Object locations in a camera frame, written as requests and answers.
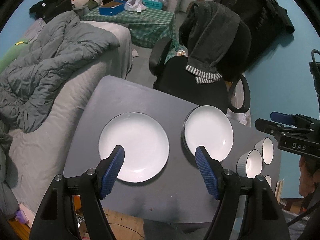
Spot teal plastic basket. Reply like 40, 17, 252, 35
142, 0, 163, 10

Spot white plastic bag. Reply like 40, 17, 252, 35
124, 0, 147, 13

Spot green pillow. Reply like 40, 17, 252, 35
0, 38, 29, 73

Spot white ribbed bowl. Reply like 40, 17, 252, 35
265, 175, 272, 186
254, 138, 274, 165
236, 150, 263, 179

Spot white cloth on floor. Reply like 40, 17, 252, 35
227, 79, 251, 127

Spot dark grey sweater striped cuffs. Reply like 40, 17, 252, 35
179, 0, 242, 83

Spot pile of black jackets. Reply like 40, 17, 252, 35
214, 0, 295, 55

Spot black office chair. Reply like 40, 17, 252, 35
149, 17, 252, 115

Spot green checkered tablecloth table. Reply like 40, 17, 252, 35
81, 8, 186, 56

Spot blue cardboard box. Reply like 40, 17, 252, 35
99, 0, 126, 16

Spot black cable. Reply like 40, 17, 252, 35
286, 49, 320, 228

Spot black clothes pile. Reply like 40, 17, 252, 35
29, 0, 73, 23

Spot wooden plank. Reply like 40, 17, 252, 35
274, 180, 284, 203

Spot right hand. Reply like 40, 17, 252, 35
299, 157, 320, 197

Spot grey quilted duvet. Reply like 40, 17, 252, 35
1, 11, 120, 133

